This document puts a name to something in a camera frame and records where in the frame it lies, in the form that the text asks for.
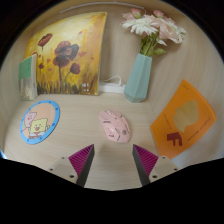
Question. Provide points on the green-covered book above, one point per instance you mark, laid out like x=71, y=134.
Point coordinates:
x=27, y=78

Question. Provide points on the teal faceted vase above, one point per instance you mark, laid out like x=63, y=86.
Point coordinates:
x=138, y=80

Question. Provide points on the white light bar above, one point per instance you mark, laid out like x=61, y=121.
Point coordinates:
x=100, y=5

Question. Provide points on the round cartoon mouse pad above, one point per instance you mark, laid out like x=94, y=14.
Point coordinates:
x=39, y=122

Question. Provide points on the pink computer mouse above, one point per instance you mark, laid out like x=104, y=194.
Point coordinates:
x=115, y=127

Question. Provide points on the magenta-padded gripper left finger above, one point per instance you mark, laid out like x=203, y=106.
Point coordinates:
x=77, y=163

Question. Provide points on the yellow poppy canvas painting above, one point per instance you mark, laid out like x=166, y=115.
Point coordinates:
x=71, y=50

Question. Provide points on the pink and white flower bouquet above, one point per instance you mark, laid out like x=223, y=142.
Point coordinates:
x=150, y=26

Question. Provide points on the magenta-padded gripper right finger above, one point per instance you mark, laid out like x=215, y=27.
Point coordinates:
x=149, y=162

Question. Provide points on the white power strip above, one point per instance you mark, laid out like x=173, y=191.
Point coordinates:
x=111, y=88

